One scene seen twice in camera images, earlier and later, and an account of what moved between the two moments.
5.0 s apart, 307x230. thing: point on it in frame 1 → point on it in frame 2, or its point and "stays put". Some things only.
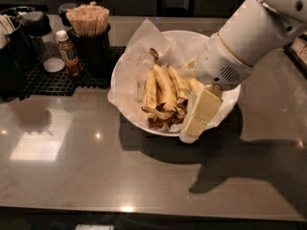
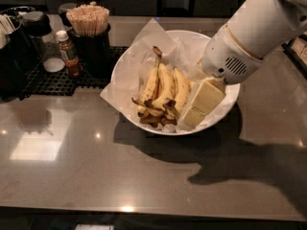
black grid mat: x=38 y=81 stays put
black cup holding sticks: x=93 y=54 stays put
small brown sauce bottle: x=73 y=66 stays put
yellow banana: x=151 y=97 → x=150 y=85
